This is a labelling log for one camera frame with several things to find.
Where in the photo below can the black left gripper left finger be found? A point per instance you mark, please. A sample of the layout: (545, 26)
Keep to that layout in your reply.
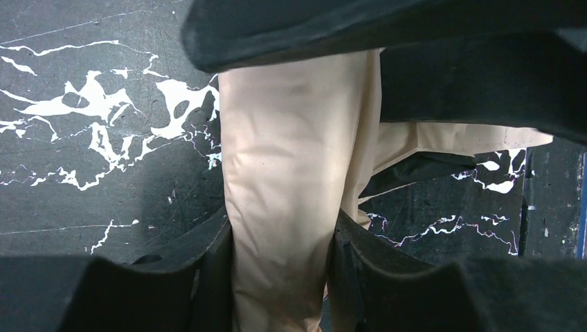
(91, 293)

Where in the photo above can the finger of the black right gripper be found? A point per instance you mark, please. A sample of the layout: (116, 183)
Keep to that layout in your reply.
(220, 35)
(535, 80)

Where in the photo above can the beige and black folding umbrella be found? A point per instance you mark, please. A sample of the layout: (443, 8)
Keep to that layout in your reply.
(300, 143)

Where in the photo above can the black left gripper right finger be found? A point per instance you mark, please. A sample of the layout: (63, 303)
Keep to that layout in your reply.
(372, 286)

